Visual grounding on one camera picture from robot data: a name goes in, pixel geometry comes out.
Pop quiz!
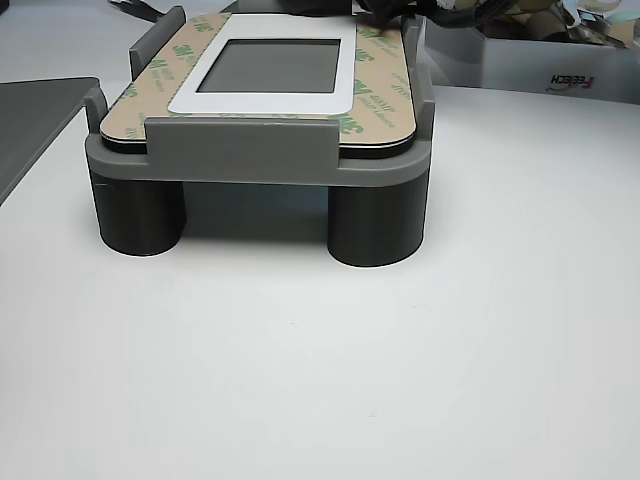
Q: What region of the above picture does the black clamp gripper finger with blue pad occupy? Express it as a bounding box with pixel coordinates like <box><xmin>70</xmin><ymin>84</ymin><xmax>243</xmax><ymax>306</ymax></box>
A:
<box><xmin>352</xmin><ymin>0</ymin><xmax>419</xmax><ymax>38</ymax></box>

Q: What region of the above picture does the tan 3M protective liner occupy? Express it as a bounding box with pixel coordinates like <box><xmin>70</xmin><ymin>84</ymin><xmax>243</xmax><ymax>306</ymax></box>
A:
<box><xmin>99</xmin><ymin>10</ymin><xmax>417</xmax><ymax>151</ymax></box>

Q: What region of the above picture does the white teal film scrap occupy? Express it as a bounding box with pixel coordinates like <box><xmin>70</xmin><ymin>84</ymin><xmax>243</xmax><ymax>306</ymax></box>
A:
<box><xmin>562</xmin><ymin>0</ymin><xmax>640</xmax><ymax>22</ymax></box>

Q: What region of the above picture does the white bezel screen panel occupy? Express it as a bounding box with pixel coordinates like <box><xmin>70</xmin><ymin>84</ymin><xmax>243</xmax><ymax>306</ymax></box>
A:
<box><xmin>99</xmin><ymin>12</ymin><xmax>417</xmax><ymax>160</ymax></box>

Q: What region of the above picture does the white Feetech cardboard box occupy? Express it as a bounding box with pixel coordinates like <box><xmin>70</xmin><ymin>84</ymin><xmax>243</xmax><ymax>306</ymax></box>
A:
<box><xmin>423</xmin><ymin>18</ymin><xmax>640</xmax><ymax>107</ymax></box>

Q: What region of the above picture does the grey fixture with dark legs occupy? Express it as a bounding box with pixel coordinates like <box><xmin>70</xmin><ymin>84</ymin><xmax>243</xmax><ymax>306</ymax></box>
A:
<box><xmin>83</xmin><ymin>4</ymin><xmax>437</xmax><ymax>274</ymax></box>

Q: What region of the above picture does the dark flat object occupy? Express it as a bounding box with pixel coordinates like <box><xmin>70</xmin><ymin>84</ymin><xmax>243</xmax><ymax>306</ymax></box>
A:
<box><xmin>107</xmin><ymin>0</ymin><xmax>174</xmax><ymax>24</ymax></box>

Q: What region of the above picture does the dark grey flat tray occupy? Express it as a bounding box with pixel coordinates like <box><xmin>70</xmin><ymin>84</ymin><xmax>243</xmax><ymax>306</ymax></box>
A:
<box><xmin>0</xmin><ymin>76</ymin><xmax>101</xmax><ymax>206</ymax></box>

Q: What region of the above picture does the black cable bundle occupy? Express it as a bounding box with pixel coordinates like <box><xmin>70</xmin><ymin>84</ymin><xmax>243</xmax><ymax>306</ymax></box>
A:
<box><xmin>417</xmin><ymin>0</ymin><xmax>507</xmax><ymax>30</ymax></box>

